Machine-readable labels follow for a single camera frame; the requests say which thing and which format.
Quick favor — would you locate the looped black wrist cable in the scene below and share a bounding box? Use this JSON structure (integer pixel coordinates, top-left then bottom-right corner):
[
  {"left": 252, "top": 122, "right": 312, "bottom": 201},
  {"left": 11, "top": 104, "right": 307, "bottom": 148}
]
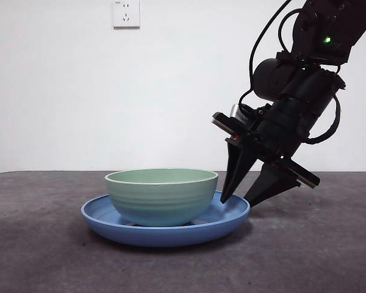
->
[{"left": 306, "top": 92, "right": 342, "bottom": 145}]

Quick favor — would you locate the white wall socket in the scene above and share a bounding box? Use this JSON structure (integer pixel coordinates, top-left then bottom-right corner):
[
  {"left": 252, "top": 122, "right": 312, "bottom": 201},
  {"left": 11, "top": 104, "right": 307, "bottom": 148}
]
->
[{"left": 112, "top": 0, "right": 141, "bottom": 31}]

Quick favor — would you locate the long black arm cable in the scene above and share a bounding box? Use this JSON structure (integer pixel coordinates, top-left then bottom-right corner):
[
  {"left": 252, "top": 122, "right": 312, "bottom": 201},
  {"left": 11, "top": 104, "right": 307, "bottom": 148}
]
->
[{"left": 238, "top": 0, "right": 293, "bottom": 108}]

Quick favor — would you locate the green ribbed bowl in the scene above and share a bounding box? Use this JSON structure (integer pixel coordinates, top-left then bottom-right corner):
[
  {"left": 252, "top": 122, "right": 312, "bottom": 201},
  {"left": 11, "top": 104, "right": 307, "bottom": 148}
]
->
[{"left": 104, "top": 168, "right": 219, "bottom": 227}]

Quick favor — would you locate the blue round plate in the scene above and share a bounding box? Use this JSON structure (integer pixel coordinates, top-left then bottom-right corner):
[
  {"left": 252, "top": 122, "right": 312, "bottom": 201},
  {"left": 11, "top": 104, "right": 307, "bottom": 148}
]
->
[{"left": 81, "top": 190, "right": 251, "bottom": 248}]

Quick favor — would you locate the right gripper grey camera box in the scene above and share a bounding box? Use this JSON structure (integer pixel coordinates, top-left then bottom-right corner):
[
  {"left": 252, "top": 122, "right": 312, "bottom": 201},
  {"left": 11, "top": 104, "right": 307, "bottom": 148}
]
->
[{"left": 230, "top": 103, "right": 251, "bottom": 125}]

